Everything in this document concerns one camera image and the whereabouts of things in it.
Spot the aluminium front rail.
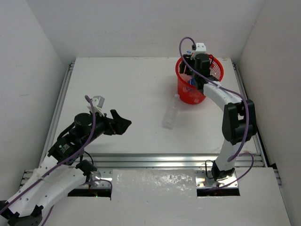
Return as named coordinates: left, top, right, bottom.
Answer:
left=23, top=153, right=266, bottom=189

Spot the blue label bottle back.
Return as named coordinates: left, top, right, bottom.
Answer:
left=188, top=79, right=196, bottom=86

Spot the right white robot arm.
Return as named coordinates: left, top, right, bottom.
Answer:
left=176, top=53, right=257, bottom=181

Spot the red mesh plastic bin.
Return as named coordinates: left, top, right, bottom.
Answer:
left=175, top=58, right=224, bottom=105

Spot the aluminium left side rail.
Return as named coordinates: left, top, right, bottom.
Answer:
left=7, top=60, right=76, bottom=226

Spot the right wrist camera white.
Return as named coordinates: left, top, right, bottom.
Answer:
left=191, top=43, right=207, bottom=59

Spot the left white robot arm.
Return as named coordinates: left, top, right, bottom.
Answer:
left=0, top=110, right=131, bottom=226

